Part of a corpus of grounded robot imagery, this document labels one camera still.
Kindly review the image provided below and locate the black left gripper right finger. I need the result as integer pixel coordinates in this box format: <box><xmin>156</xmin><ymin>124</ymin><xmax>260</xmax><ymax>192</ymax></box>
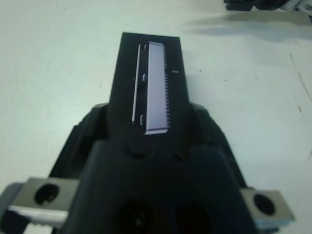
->
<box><xmin>191</xmin><ymin>102</ymin><xmax>247</xmax><ymax>190</ymax></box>

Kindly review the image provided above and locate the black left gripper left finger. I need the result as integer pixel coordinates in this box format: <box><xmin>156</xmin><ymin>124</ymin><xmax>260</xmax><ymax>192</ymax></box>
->
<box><xmin>48</xmin><ymin>103</ymin><xmax>111</xmax><ymax>180</ymax></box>

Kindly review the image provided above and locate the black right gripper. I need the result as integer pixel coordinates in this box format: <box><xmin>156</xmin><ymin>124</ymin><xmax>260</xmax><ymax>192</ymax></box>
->
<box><xmin>223</xmin><ymin>0</ymin><xmax>256</xmax><ymax>11</ymax></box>

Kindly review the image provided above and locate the black printed box lid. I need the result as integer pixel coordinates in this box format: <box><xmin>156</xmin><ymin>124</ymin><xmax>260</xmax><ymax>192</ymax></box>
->
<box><xmin>107</xmin><ymin>32</ymin><xmax>194</xmax><ymax>159</ymax></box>

